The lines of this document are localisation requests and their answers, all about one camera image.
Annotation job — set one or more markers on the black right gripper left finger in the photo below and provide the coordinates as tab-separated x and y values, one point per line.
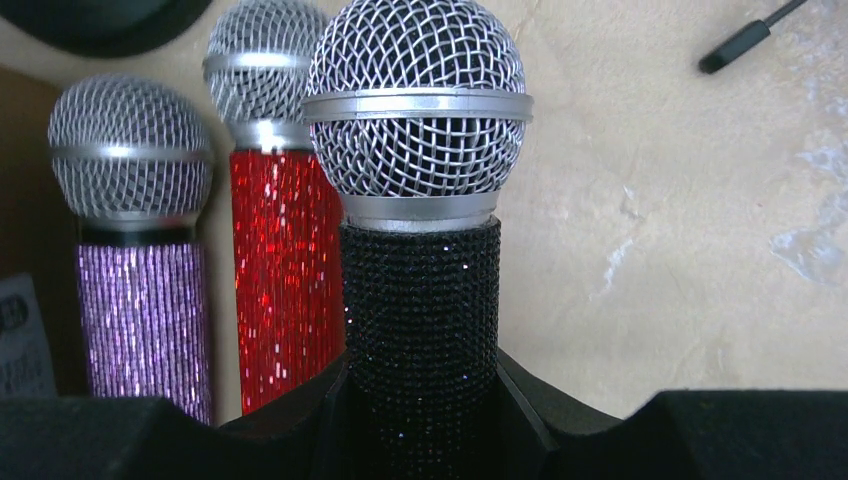
151	438

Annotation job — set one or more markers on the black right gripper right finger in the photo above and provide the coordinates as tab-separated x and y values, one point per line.
544	433

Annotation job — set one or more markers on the brown cardboard box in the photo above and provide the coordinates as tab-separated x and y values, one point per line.
38	231

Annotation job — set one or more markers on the purple glitter microphone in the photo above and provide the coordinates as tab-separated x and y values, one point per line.
134	162

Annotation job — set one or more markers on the red glitter microphone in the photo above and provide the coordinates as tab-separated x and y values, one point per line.
285	214

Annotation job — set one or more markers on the tripod shock mount stand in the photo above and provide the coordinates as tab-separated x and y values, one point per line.
744	39

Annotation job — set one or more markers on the round base shock mount stand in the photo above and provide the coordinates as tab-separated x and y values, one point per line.
104	28

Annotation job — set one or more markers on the black glitter microphone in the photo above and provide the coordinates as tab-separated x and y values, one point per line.
418	111

